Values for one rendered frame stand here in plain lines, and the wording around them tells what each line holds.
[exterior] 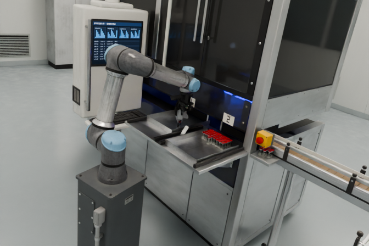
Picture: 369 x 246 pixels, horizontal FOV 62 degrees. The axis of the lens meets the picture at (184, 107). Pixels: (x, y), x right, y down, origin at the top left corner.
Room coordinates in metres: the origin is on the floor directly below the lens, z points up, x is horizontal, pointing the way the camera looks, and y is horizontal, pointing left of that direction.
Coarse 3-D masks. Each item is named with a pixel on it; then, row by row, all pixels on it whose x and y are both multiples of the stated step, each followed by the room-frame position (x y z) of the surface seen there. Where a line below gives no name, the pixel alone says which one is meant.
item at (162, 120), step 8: (168, 112) 2.03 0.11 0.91; (152, 120) 1.86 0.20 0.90; (160, 120) 1.92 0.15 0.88; (168, 120) 1.94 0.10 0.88; (176, 120) 1.96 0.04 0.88; (184, 120) 1.98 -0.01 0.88; (192, 120) 2.00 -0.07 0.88; (200, 120) 2.02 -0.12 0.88; (208, 120) 1.95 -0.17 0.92; (168, 128) 1.75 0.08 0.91; (176, 128) 1.75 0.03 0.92
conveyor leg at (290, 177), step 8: (288, 176) 1.58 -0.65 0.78; (288, 184) 1.57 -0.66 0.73; (288, 192) 1.57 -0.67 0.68; (280, 200) 1.59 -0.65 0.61; (280, 208) 1.58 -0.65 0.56; (280, 216) 1.57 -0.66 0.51; (272, 224) 1.60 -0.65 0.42; (280, 224) 1.57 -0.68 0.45; (272, 232) 1.58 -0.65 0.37; (272, 240) 1.57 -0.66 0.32
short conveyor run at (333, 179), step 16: (272, 144) 1.67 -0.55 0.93; (288, 144) 1.56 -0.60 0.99; (288, 160) 1.56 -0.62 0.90; (304, 160) 1.52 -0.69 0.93; (320, 160) 1.47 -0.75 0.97; (304, 176) 1.48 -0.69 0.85; (320, 176) 1.43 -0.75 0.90; (336, 176) 1.38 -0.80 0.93; (352, 176) 1.35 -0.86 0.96; (336, 192) 1.36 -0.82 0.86; (352, 192) 1.31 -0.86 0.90; (368, 192) 1.27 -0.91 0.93; (368, 208) 1.25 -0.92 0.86
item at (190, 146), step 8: (176, 136) 1.64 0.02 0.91; (184, 136) 1.68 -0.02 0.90; (192, 136) 1.73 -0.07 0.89; (200, 136) 1.76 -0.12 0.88; (168, 144) 1.57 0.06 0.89; (176, 144) 1.60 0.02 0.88; (184, 144) 1.61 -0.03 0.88; (192, 144) 1.63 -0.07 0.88; (200, 144) 1.64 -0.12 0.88; (176, 152) 1.51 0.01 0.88; (184, 152) 1.47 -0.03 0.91; (192, 152) 1.53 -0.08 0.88; (200, 152) 1.55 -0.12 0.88; (208, 152) 1.56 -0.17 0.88; (216, 152) 1.51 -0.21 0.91; (224, 152) 1.55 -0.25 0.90; (192, 160) 1.42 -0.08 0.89; (200, 160) 1.42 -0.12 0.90
